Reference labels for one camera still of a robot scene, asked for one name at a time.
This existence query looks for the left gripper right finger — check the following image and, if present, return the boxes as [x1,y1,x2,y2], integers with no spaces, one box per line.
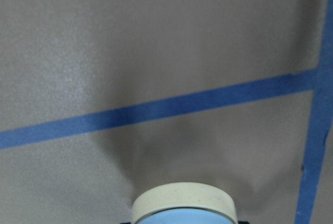
[236,221,249,224]

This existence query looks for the blue and cream bell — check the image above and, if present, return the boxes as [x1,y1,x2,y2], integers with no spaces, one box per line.
[131,182,238,223]

